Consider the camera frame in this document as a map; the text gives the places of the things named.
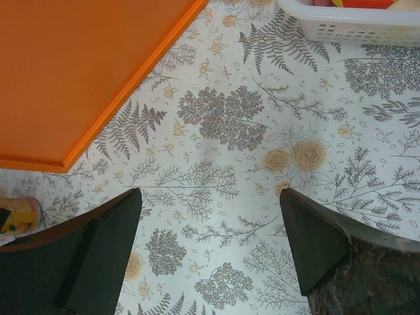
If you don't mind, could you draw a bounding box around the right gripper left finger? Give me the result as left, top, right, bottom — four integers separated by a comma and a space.
1, 188, 142, 314

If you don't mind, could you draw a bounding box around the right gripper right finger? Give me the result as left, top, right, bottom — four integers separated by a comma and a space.
280, 188, 419, 314

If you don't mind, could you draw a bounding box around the yellow can white lid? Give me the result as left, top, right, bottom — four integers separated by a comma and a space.
1, 198, 41, 246

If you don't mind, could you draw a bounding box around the orange box cabinet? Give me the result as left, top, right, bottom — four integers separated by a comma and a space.
1, 1, 206, 173

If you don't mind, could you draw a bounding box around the white plastic basket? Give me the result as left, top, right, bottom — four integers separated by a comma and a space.
278, 0, 419, 47

